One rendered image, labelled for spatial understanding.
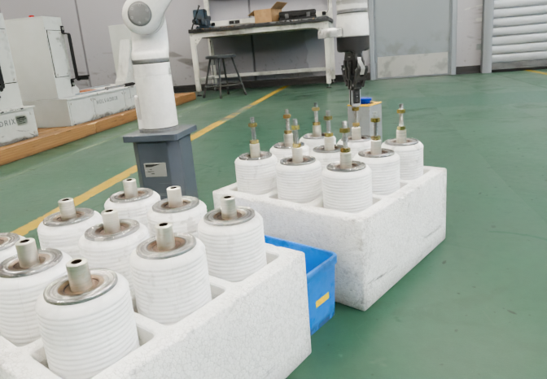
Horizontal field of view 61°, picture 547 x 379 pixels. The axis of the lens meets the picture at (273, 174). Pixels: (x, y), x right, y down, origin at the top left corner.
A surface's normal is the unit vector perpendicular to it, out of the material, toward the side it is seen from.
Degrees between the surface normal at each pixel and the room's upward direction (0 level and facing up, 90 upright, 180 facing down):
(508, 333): 0
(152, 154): 91
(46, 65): 90
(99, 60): 90
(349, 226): 90
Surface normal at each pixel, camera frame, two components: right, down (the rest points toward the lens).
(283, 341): 0.79, 0.10
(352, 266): -0.65, 0.25
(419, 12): -0.20, 0.27
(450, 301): -0.08, -0.96
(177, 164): 0.55, 0.17
